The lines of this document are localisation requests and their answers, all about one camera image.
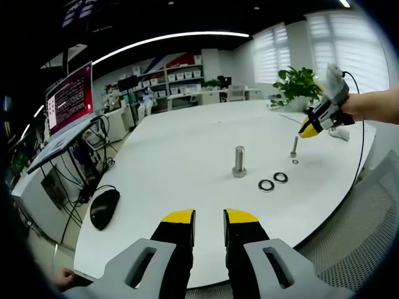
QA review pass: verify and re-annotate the large potted green plant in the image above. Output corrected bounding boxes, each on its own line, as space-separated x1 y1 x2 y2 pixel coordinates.
269 65 324 112

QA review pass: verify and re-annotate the long curved ceiling light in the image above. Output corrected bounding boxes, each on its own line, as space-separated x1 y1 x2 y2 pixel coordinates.
92 31 250 66

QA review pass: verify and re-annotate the wide window blind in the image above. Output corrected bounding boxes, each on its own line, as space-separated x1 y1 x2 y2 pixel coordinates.
307 12 391 94

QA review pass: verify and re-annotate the tilted standing desk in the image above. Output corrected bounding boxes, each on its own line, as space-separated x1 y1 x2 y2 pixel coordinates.
26 116 104 175

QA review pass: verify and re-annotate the white storage shelf unit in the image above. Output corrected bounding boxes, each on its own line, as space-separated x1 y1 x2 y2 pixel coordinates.
120 54 206 101

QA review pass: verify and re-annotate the white background desk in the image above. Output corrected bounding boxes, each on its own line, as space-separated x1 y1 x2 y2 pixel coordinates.
166 88 262 110

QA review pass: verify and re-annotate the white side cabinet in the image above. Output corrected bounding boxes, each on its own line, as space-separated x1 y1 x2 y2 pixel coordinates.
11 173 79 244

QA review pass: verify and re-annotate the white low cabinet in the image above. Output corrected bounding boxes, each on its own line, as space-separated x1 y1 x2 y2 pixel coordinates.
103 107 131 143

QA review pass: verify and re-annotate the bundle of black cables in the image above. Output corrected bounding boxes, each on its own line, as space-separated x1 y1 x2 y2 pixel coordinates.
46 115 117 245

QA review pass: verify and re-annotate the black screen on floor stand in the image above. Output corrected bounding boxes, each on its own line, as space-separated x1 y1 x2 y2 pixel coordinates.
117 75 140 126

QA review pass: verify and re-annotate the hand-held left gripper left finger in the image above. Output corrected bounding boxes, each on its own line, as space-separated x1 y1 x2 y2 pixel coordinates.
62 209 197 299

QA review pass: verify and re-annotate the black computer mouse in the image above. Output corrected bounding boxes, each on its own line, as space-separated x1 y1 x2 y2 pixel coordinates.
89 189 121 232

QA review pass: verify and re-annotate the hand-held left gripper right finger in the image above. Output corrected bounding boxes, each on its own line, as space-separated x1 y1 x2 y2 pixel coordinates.
223 208 356 299

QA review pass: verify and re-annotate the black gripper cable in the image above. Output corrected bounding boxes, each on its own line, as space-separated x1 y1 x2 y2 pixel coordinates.
342 71 366 189

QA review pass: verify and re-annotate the white mesh office chair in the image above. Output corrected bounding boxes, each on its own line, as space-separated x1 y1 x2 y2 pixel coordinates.
296 149 399 294

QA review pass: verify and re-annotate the row of white storage bins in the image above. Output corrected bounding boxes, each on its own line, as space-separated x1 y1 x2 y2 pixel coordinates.
130 55 203 97

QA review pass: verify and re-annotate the grey background office chair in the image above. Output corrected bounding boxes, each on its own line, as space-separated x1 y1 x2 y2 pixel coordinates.
225 84 246 102

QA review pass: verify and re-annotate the white handheld controller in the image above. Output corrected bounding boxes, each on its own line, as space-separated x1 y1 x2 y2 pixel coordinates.
327 126 350 141

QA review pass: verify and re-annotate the narrow window blind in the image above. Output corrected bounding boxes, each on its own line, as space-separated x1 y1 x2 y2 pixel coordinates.
252 23 291 84

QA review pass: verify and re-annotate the large steel threaded stud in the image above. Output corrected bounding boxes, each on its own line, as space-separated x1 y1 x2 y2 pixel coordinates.
231 145 248 179

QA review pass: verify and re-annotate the large monitor with red screen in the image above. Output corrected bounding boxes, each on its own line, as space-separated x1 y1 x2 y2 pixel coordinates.
45 60 94 140

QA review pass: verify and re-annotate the person's left hand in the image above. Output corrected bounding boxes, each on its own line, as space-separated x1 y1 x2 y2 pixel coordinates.
52 267 76 291

